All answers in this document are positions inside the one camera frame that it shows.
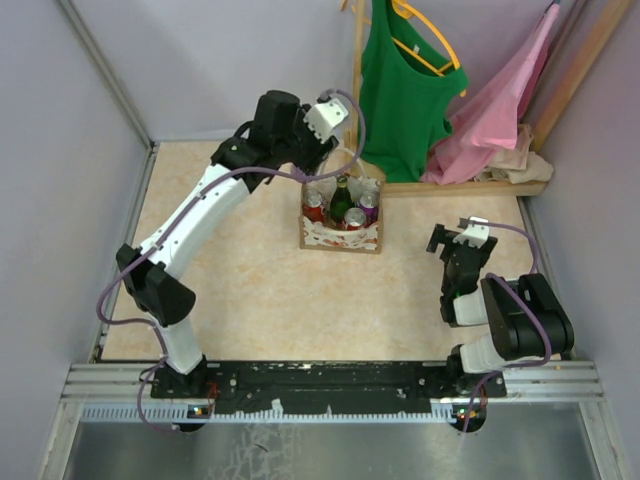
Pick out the pink shirt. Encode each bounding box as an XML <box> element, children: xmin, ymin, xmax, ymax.
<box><xmin>421</xmin><ymin>2</ymin><xmax>560</xmax><ymax>185</ymax></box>

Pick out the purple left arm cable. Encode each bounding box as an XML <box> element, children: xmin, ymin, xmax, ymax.
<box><xmin>95</xmin><ymin>88</ymin><xmax>368</xmax><ymax>434</ymax></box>

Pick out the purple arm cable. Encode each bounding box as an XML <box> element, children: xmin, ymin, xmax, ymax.
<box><xmin>95</xmin><ymin>88</ymin><xmax>368</xmax><ymax>434</ymax></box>
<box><xmin>459</xmin><ymin>222</ymin><xmax>553</xmax><ymax>434</ymax></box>

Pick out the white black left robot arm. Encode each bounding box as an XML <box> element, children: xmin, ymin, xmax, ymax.
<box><xmin>116</xmin><ymin>90</ymin><xmax>348</xmax><ymax>398</ymax></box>

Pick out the yellow clothes hanger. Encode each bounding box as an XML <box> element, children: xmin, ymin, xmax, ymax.
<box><xmin>341</xmin><ymin>0</ymin><xmax>468</xmax><ymax>98</ymax></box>

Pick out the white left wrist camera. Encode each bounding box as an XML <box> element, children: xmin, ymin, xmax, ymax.
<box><xmin>303</xmin><ymin>97</ymin><xmax>349</xmax><ymax>144</ymax></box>

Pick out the patterned canvas tote bag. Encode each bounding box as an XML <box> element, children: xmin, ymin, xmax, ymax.
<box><xmin>298</xmin><ymin>159</ymin><xmax>384</xmax><ymax>254</ymax></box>

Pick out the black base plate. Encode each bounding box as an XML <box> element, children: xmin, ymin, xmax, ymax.
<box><xmin>149</xmin><ymin>359</ymin><xmax>508</xmax><ymax>416</ymax></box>

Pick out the beige cloth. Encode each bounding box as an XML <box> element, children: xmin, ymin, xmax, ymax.
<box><xmin>474</xmin><ymin>124</ymin><xmax>554</xmax><ymax>184</ymax></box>

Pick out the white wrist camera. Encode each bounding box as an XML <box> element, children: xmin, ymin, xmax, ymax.
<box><xmin>303</xmin><ymin>97</ymin><xmax>349</xmax><ymax>144</ymax></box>
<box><xmin>453</xmin><ymin>216</ymin><xmax>490</xmax><ymax>249</ymax></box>

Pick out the green tank top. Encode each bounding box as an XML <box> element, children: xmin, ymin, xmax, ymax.
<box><xmin>360</xmin><ymin>1</ymin><xmax>469</xmax><ymax>183</ymax></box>

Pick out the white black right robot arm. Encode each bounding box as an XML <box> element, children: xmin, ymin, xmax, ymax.
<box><xmin>426</xmin><ymin>217</ymin><xmax>575</xmax><ymax>396</ymax></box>

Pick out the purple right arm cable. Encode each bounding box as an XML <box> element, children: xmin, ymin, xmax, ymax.
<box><xmin>459</xmin><ymin>222</ymin><xmax>553</xmax><ymax>434</ymax></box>

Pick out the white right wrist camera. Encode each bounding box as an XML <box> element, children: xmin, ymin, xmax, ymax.
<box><xmin>453</xmin><ymin>216</ymin><xmax>490</xmax><ymax>249</ymax></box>

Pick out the green glass bottle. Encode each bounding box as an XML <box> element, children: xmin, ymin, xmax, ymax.
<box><xmin>328</xmin><ymin>175</ymin><xmax>354</xmax><ymax>228</ymax></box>

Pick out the wooden clothes rack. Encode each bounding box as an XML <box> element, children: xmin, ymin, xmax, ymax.
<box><xmin>340</xmin><ymin>0</ymin><xmax>639</xmax><ymax>198</ymax></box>

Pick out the purple can back right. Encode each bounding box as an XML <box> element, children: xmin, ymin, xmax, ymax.
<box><xmin>356</xmin><ymin>190</ymin><xmax>380</xmax><ymax>227</ymax></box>

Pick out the red can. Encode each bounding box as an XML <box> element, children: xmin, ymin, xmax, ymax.
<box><xmin>302</xmin><ymin>189</ymin><xmax>325</xmax><ymax>224</ymax></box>
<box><xmin>342</xmin><ymin>207</ymin><xmax>368</xmax><ymax>231</ymax></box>

